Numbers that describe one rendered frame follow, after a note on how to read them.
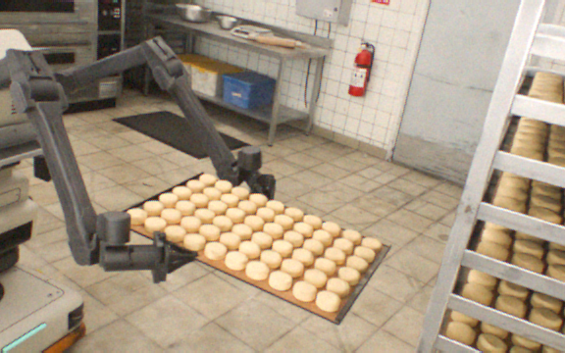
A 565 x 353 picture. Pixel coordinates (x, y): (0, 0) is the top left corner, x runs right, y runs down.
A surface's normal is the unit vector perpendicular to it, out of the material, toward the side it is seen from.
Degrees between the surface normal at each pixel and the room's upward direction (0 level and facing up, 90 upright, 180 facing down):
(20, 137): 91
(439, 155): 90
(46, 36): 90
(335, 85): 90
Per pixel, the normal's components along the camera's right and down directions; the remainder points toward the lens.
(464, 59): -0.61, 0.22
